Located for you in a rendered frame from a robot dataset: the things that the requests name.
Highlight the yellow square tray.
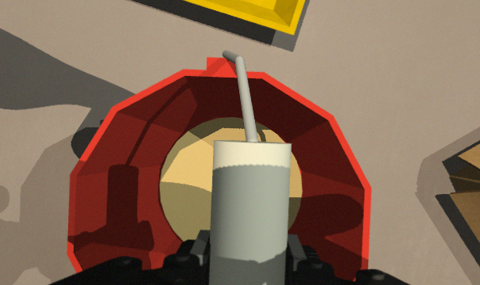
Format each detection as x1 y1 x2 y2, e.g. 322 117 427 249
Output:
185 0 305 35

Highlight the open brown cardboard box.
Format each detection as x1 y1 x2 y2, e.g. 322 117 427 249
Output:
450 144 480 242

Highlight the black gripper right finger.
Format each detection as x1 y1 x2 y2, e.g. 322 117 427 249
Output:
284 234 410 285

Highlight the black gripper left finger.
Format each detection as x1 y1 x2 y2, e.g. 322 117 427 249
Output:
48 230 211 285

